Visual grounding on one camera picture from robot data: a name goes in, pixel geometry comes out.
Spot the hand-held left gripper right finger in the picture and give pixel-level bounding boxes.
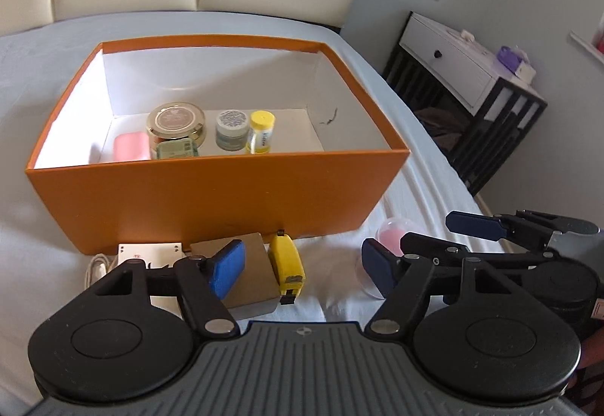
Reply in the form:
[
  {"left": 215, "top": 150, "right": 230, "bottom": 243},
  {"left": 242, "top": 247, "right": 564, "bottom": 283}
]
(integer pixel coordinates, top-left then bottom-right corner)
[{"left": 361, "top": 237, "right": 520, "bottom": 342}]

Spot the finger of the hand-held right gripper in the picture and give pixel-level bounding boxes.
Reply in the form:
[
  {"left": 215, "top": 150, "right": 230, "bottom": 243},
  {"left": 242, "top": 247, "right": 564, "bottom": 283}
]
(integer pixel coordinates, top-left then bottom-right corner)
[
  {"left": 445, "top": 210, "right": 560, "bottom": 251},
  {"left": 400, "top": 232, "right": 550, "bottom": 273}
]

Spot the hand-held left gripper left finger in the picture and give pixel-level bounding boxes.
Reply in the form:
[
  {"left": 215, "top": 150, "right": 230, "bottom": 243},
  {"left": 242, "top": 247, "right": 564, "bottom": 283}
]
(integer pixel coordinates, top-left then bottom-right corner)
[{"left": 85, "top": 239, "right": 247, "bottom": 339}]

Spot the pink sponge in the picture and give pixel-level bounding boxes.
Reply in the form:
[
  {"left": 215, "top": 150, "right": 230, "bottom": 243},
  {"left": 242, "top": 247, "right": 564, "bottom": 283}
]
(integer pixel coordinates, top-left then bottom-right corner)
[{"left": 354, "top": 217, "right": 414, "bottom": 302}]

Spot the orange cardboard box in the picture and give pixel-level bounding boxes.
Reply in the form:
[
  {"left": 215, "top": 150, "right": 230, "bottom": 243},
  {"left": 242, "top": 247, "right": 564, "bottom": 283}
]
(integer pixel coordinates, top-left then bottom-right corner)
[{"left": 25, "top": 35, "right": 410, "bottom": 257}]

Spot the small green box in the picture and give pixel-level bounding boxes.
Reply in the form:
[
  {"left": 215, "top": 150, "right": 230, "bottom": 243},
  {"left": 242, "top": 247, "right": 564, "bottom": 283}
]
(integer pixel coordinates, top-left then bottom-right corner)
[{"left": 155, "top": 139, "right": 200, "bottom": 160}]

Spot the jar with patterned lid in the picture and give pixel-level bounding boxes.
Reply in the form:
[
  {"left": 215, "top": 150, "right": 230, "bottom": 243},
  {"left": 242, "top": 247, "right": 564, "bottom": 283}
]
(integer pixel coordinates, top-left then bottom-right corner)
[{"left": 214, "top": 109, "right": 251, "bottom": 154}]

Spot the yellow lid bottle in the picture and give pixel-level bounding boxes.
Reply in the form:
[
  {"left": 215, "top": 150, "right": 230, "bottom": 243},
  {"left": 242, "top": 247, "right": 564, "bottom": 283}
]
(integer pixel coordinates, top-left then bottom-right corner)
[{"left": 245, "top": 109, "right": 277, "bottom": 155}]

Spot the pink soap box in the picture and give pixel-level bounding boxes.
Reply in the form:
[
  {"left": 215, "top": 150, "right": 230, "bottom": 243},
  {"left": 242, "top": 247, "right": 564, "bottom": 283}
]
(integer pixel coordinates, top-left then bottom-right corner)
[{"left": 112, "top": 131, "right": 153, "bottom": 162}]

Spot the round gold tin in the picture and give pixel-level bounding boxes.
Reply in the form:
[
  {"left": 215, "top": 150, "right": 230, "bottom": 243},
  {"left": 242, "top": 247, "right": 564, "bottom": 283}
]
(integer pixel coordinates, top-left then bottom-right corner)
[{"left": 146, "top": 101, "right": 209, "bottom": 153}]

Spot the person's right forearm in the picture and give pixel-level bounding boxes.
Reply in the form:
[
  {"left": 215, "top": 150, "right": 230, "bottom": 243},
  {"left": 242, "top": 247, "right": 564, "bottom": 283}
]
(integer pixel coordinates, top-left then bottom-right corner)
[{"left": 578, "top": 331, "right": 604, "bottom": 394}]

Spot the brown cardboard box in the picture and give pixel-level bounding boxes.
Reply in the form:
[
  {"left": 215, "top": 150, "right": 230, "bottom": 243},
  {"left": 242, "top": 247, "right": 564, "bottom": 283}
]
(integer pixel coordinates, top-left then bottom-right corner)
[{"left": 189, "top": 232, "right": 279, "bottom": 320}]

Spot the yellow tape measure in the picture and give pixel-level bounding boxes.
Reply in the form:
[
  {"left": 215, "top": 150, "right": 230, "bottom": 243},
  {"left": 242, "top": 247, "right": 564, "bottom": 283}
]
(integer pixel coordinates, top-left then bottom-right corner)
[{"left": 267, "top": 230, "right": 307, "bottom": 306}]

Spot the white bed sheet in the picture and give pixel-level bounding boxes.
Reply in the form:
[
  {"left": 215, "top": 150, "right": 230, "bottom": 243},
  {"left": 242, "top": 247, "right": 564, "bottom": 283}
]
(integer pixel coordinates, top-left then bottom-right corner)
[{"left": 0, "top": 10, "right": 502, "bottom": 400}]

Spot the white card box black print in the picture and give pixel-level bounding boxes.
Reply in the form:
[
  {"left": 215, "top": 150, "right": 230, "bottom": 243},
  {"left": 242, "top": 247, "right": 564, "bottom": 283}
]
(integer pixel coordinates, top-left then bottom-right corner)
[{"left": 116, "top": 242, "right": 190, "bottom": 319}]

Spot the brown bag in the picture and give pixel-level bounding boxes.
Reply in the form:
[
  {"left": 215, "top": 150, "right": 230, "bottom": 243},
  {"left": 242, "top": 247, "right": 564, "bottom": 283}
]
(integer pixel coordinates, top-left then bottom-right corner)
[{"left": 414, "top": 106, "right": 473, "bottom": 143}]

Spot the purple tissue box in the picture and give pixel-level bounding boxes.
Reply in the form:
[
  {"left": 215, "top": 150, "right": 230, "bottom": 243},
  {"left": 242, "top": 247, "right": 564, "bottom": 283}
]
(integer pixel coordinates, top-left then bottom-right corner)
[{"left": 497, "top": 45, "right": 538, "bottom": 82}]

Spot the white drawstring pouch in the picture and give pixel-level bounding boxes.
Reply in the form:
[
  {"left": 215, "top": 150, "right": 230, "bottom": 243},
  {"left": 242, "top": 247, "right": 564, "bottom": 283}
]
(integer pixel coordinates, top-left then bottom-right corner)
[{"left": 83, "top": 253, "right": 119, "bottom": 290}]

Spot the white nightstand with black frame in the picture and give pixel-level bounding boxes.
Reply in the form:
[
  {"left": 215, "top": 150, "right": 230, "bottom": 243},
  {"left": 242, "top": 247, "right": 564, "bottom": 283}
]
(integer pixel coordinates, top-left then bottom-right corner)
[{"left": 382, "top": 11, "right": 549, "bottom": 198}]

